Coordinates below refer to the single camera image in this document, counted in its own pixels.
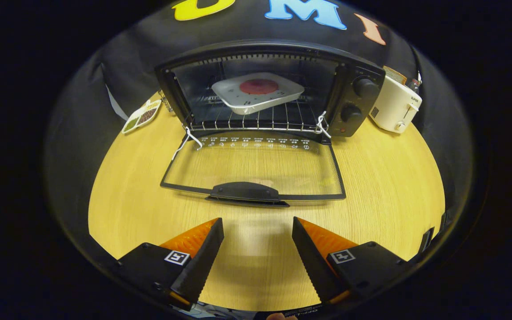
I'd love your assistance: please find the white pop-up toaster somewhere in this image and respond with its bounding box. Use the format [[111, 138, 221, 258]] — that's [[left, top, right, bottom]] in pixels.
[[368, 67, 423, 134]]

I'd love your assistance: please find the pink ham slice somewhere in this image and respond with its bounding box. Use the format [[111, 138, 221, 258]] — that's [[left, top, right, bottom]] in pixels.
[[239, 79, 280, 95]]

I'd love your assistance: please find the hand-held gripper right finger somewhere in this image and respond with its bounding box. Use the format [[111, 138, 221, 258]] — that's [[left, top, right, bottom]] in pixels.
[[292, 216, 412, 307]]

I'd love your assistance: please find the brown bread slice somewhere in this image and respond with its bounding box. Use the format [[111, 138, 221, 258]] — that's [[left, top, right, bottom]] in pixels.
[[383, 66, 408, 85]]

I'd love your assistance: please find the metal wire oven rack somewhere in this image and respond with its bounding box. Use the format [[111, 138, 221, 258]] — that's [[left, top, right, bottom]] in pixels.
[[185, 96, 328, 132]]

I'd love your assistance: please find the black table bracket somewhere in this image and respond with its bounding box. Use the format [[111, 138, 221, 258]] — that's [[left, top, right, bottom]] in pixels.
[[417, 227, 435, 256]]

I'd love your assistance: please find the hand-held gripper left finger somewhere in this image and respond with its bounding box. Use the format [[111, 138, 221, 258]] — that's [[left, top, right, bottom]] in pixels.
[[114, 217, 224, 312]]

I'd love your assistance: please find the white square plate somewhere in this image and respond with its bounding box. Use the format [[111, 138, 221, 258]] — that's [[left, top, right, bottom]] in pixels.
[[211, 72, 305, 116]]

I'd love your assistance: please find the black toaster oven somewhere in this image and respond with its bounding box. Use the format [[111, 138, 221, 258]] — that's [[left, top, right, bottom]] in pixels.
[[155, 40, 386, 208]]

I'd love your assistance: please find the white string tie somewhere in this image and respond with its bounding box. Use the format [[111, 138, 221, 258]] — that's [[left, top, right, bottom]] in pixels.
[[314, 111, 332, 139], [172, 127, 204, 161]]

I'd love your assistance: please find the white divided snack dish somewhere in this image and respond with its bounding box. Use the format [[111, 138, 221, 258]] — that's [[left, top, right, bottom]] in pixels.
[[121, 99, 162, 134]]

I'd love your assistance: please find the glass toaster oven door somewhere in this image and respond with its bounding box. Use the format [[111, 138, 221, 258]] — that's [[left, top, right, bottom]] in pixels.
[[160, 133, 347, 208]]

